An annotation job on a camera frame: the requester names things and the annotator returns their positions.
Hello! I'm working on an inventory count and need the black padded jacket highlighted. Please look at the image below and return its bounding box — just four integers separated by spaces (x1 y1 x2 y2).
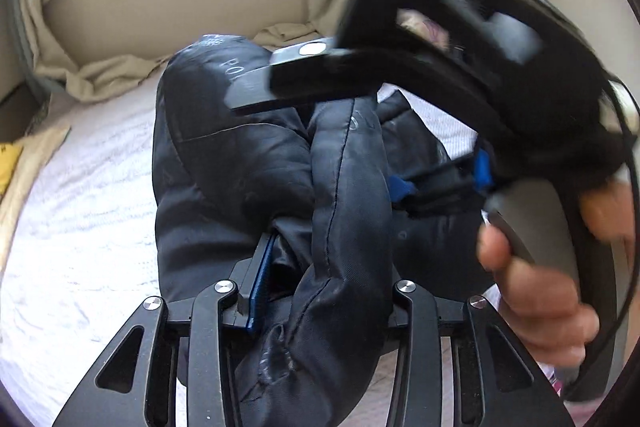
152 35 491 426

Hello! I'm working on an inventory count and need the person's right hand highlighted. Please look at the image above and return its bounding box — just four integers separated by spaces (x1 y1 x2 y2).
476 180 636 367

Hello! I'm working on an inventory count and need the white quilted bed mattress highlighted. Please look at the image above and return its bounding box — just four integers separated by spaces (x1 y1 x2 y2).
0 66 482 427

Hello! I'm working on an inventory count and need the cream folded blanket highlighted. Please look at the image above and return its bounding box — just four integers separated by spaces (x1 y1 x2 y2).
1 126 70 272

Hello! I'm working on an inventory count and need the yellow patterned cushion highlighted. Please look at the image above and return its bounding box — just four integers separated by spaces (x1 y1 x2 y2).
0 143 24 199

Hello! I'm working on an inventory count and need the dark bed side board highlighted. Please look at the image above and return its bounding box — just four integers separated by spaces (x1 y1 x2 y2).
0 83 41 143

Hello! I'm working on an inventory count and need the beige left curtain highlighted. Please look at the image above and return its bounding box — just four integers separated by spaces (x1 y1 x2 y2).
13 0 168 104

